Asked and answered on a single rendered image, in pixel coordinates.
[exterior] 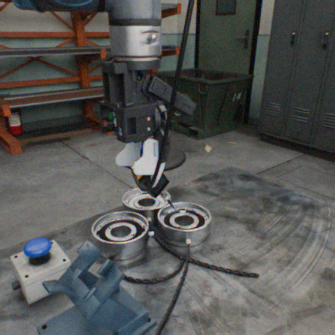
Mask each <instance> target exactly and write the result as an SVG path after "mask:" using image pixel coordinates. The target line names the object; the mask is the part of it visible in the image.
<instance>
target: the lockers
mask: <svg viewBox="0 0 335 335"><path fill-rule="evenodd" d="M323 41H324V44H326V48H322V44H323ZM325 41H326V43H325ZM324 44H323V45H324ZM258 132H259V133H261V134H260V140H261V141H264V142H268V143H270V144H274V145H277V146H280V147H284V148H287V149H290V150H296V151H298V152H302V153H306V154H308V155H311V156H315V157H318V158H320V159H324V160H327V161H332V162H335V0H274V10H273V17H272V23H271V34H270V40H269V46H268V57H267V63H266V70H265V81H264V87H263V92H262V103H261V110H260V116H259V126H258Z"/></svg>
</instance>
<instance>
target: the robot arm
mask: <svg viewBox="0 0 335 335"><path fill-rule="evenodd" d="M12 2H13V4H14V5H15V6H16V7H17V8H18V9H20V10H32V11H38V12H39V13H45V12H73V13H108V21H109V25H111V26H109V34H110V45H111V54H112V55H113V56H114V57H115V58H113V61H109V62H101V70H102V87H103V96H104V101H101V102H99V112H100V120H101V128H102V134H104V133H107V132H114V135H116V136H117V140H118V141H122V142H123V143H124V142H125V144H126V148H125V150H123V151H122V152H120V153H118V154H117V158H116V163H117V165H119V166H131V164H132V163H134V162H135V160H136V159H139V160H138V161H137V162H136V163H135V164H134V166H133V171H134V174H137V175H151V176H150V179H151V181H152V177H153V174H154V171H155V169H156V163H157V161H158V158H159V153H160V149H161V146H162V137H163V134H164V130H165V124H166V119H167V113H166V111H167V109H166V108H169V106H170V98H171V94H172V90H173V88H172V87H171V86H170V85H168V84H166V83H165V82H163V81H162V80H161V79H159V78H157V77H156V76H151V75H150V70H154V69H158V68H161V58H158V56H160V55H161V54H162V27H161V25H162V0H12ZM165 107H166V108H165ZM196 107H197V104H196V103H194V102H192V101H191V99H190V98H188V97H187V96H186V95H184V94H181V93H179V92H178V91H177V93H176V99H175V103H174V110H173V113H174V114H175V115H176V116H180V117H192V116H193V113H194V111H195V108H196ZM108 109H111V112H109V119H111V122H108V123H107V126H104V119H103V110H108ZM151 136H153V139H150V138H148V137H151ZM169 151H170V130H169V133H168V137H167V143H166V146H165V151H164V154H163V157H162V164H161V167H160V170H159V173H158V176H157V178H156V181H155V183H154V185H153V186H152V187H154V186H155V185H156V184H157V183H158V181H159V179H160V177H161V175H162V171H163V169H164V166H165V163H166V161H167V160H168V153H169Z"/></svg>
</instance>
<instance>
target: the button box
mask: <svg viewBox="0 0 335 335"><path fill-rule="evenodd" d="M50 242H51V244H52V248H51V249H50V250H49V251H48V253H46V254H44V257H43V258H42V259H36V258H35V257H29V256H26V255H25V254H24V251H23V252H20V253H18V254H15V255H13V256H11V257H10V259H11V262H12V265H13V270H14V276H15V279H16V281H14V282H12V289H13V291H14V290H17V289H19V288H20V289H21V290H22V293H23V295H24V296H25V298H26V301H27V303H28V305H29V304H32V303H34V302H36V301H39V300H40V299H42V298H44V297H46V296H47V295H51V294H52V293H48V292H47V291H46V290H45V289H44V287H43V284H42V283H43V281H46V280H59V278H60V276H61V275H62V274H63V273H64V272H65V271H66V270H67V269H68V268H69V267H70V266H71V261H70V259H68V258H67V256H66V255H65V253H64V252H63V250H62V249H61V248H60V247H59V246H58V244H57V243H56V242H55V240H52V241H50Z"/></svg>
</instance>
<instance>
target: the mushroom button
mask: <svg viewBox="0 0 335 335"><path fill-rule="evenodd" d="M51 248H52V244H51V242H50V241H49V239H48V238H44V237H39V238H35V239H32V240H30V241H29V242H27V243H26V244H25V246H24V248H23V251H24V254H25V255H26V256H29V257H35V258H36V259H42V258H43V257H44V254H46V253H48V251H49V250H50V249H51Z"/></svg>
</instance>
